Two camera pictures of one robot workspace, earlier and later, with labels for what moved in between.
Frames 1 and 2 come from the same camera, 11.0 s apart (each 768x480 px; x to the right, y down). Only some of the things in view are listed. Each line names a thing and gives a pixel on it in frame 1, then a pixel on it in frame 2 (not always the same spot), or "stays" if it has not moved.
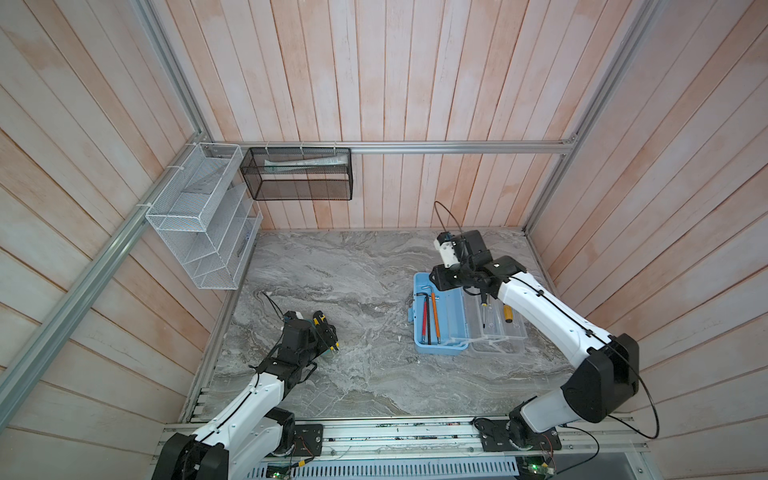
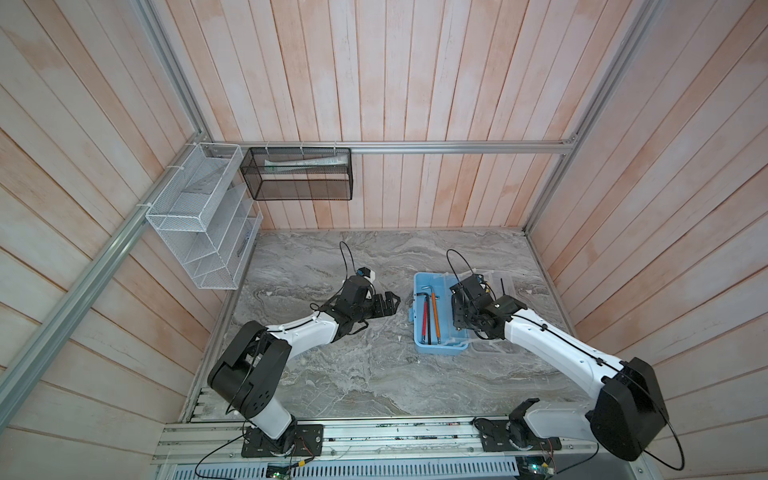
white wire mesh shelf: [208, 217] stays
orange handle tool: [435, 316] stays
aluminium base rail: [453, 441] stays
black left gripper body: [316, 346] -> [375, 309]
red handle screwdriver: [424, 320] stays
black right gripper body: [455, 276] -> [461, 317]
